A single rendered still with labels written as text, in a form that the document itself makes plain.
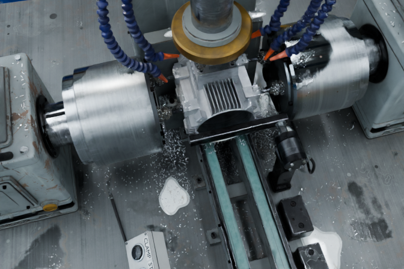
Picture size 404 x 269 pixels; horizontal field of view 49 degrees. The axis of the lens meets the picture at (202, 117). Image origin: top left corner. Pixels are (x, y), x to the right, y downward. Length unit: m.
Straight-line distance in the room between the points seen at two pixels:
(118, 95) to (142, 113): 0.07
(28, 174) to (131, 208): 0.33
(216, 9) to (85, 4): 0.88
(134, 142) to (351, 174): 0.65
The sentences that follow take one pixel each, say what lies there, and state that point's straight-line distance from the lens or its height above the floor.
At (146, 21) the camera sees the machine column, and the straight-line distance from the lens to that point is 1.22.
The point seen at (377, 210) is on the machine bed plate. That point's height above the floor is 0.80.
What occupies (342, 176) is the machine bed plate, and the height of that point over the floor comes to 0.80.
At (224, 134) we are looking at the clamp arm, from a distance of 1.10.
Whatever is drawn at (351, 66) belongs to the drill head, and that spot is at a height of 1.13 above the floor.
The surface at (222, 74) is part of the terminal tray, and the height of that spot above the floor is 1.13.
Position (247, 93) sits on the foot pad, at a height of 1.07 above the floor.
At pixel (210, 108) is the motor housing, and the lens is 1.04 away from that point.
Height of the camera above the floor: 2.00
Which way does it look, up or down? 61 degrees down
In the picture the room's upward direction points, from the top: 2 degrees counter-clockwise
